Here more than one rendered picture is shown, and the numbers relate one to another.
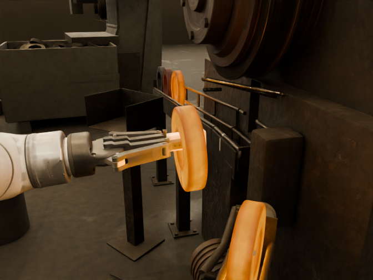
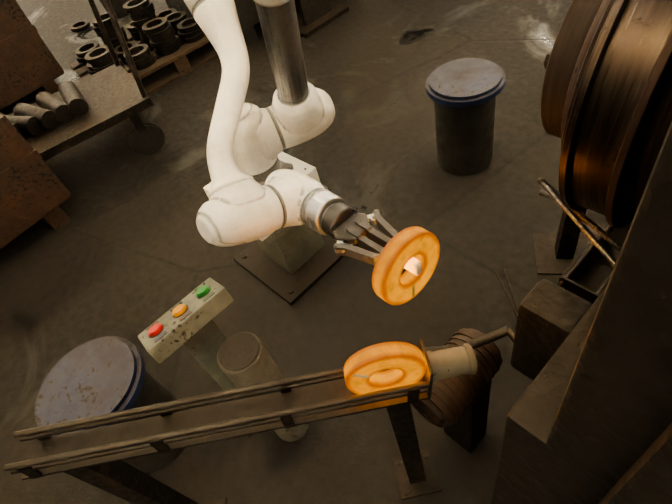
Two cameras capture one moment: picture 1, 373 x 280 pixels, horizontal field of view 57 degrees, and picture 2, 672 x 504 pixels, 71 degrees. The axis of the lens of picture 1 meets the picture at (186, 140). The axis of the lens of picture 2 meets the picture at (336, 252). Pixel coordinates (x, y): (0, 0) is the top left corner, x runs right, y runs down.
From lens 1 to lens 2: 0.75 m
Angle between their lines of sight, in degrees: 64
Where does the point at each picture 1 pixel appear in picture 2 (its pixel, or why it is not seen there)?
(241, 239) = (352, 361)
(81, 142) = (330, 218)
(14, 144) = (297, 198)
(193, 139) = (377, 272)
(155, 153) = (366, 258)
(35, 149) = (306, 208)
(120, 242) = (546, 243)
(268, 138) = (526, 304)
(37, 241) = (480, 188)
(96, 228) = (543, 208)
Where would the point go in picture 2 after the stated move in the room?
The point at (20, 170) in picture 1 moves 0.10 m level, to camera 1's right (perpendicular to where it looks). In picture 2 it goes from (295, 216) to (316, 244)
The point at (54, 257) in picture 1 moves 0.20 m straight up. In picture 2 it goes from (477, 216) to (479, 181)
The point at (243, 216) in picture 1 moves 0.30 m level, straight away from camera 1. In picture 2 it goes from (366, 351) to (519, 290)
